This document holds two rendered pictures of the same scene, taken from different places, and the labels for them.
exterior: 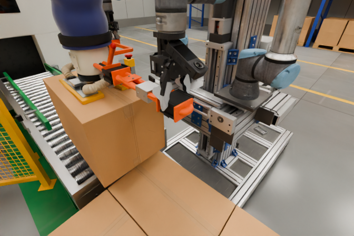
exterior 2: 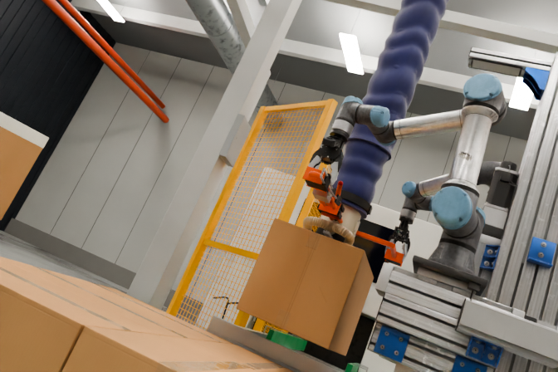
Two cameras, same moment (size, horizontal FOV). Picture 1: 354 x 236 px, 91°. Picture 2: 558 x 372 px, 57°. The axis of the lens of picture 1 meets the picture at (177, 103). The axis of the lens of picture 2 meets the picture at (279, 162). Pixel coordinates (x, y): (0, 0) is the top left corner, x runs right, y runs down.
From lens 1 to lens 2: 181 cm
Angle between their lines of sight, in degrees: 79
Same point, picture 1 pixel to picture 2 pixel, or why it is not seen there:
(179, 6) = (341, 116)
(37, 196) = not seen: outside the picture
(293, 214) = not seen: outside the picture
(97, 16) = (358, 179)
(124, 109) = (310, 234)
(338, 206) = not seen: outside the picture
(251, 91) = (441, 253)
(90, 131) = (274, 229)
